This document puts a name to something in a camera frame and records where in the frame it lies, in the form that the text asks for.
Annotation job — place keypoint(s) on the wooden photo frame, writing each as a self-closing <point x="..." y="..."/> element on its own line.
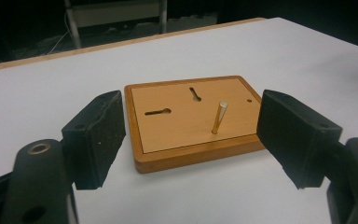
<point x="180" y="124"/>

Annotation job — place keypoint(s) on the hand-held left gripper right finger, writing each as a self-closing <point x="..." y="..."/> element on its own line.
<point x="292" y="137"/>

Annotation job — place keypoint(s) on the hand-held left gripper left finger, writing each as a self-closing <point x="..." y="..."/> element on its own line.
<point x="93" y="146"/>

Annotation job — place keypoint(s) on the brass frame stand peg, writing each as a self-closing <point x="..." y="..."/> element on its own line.
<point x="219" y="117"/>

